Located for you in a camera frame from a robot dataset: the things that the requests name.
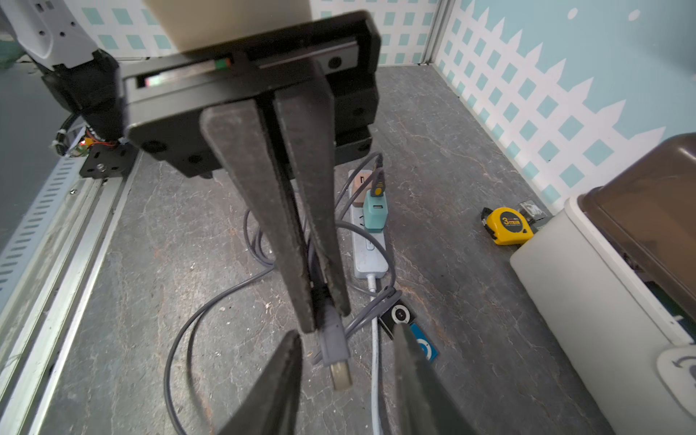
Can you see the black mp3 player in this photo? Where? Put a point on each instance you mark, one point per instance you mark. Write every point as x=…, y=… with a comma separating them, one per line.
x=398, y=313

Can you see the teal USB charger adapter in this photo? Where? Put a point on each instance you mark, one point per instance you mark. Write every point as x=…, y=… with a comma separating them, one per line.
x=375, y=212

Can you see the black relay module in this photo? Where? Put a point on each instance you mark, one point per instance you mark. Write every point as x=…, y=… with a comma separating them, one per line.
x=532, y=212

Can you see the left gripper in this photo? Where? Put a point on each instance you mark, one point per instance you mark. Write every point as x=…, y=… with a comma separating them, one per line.
x=323, y=121

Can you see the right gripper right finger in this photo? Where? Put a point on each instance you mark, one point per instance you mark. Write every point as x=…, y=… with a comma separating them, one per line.
x=424, y=406

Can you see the yellow tape measure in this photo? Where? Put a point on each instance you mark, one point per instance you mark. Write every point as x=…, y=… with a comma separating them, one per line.
x=507, y=227

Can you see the white toolbox brown lid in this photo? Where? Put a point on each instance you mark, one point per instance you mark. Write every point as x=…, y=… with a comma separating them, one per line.
x=613, y=276

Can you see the pink USB charger adapter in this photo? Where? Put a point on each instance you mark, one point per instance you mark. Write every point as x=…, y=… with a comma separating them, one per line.
x=357, y=183

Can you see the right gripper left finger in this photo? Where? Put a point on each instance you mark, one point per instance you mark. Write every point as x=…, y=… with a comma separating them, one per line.
x=272, y=404

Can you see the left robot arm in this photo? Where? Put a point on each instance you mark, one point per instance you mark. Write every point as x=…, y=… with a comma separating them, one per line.
x=82, y=77

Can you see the blue mp3 player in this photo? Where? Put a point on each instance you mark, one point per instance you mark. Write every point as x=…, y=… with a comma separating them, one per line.
x=428, y=348

